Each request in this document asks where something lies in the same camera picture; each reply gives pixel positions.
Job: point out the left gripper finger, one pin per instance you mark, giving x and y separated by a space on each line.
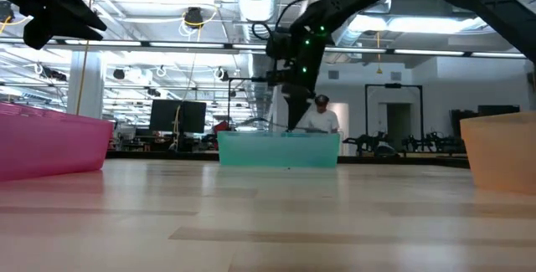
79 12
54 31

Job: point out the background black robot arm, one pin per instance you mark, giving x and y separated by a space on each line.
362 141
435 142

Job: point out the person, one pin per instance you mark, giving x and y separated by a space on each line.
322 119

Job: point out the teal plastic bin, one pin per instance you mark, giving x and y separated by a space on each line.
272 150

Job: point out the white column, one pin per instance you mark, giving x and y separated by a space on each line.
94 88

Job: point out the black monitor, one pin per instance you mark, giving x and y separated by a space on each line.
163 115
194 117

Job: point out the pink plastic bin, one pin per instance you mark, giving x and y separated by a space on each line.
54 142

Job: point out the ceiling light bar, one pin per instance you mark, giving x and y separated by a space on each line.
188 45

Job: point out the black cabinet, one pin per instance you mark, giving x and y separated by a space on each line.
465 117

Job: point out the orange plastic bin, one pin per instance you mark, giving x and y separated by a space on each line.
502 150

